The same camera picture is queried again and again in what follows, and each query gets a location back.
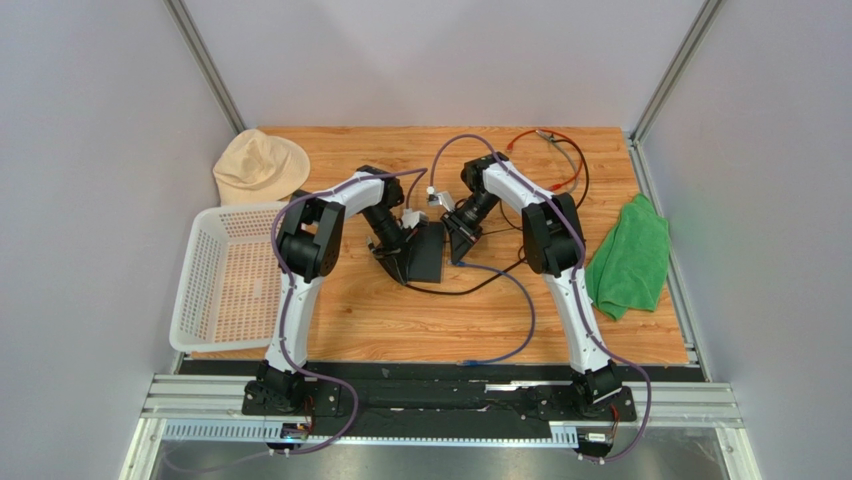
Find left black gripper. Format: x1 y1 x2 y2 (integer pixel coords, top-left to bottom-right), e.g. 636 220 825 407
360 204 416 286

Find black network switch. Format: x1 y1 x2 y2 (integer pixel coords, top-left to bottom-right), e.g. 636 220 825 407
407 222 445 284

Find red ethernet cable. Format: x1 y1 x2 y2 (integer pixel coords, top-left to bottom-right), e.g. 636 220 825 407
507 128 587 193

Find blue ethernet cable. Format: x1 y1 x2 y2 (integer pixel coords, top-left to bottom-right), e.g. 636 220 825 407
449 260 538 367

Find grey ethernet cable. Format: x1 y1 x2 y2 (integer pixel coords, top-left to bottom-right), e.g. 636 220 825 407
536 131 582 178

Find white plastic basket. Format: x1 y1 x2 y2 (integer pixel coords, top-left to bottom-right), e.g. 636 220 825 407
169 202 285 353

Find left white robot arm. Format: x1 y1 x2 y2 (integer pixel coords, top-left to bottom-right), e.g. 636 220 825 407
256 165 422 413

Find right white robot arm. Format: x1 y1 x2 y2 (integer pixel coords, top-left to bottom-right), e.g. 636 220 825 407
442 153 622 417

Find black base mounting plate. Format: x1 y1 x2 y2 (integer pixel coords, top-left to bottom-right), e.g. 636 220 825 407
178 360 704 440

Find green cloth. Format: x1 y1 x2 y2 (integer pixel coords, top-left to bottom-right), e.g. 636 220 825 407
585 193 671 321

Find beige bucket hat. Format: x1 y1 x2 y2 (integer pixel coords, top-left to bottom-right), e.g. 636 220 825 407
212 129 311 206

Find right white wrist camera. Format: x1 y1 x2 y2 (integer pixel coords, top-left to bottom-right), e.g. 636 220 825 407
427 185 455 211

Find black power cable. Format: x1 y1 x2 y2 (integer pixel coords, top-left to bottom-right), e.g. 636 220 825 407
364 228 528 297

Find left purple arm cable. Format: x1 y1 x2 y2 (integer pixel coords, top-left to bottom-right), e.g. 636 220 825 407
270 167 429 457

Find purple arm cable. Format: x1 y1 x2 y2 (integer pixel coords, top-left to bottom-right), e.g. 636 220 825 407
270 167 429 457
428 134 654 465

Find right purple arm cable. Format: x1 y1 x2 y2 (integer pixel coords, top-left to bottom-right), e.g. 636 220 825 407
428 134 654 465

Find aluminium front rail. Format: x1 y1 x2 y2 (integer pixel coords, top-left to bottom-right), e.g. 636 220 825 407
120 375 760 479

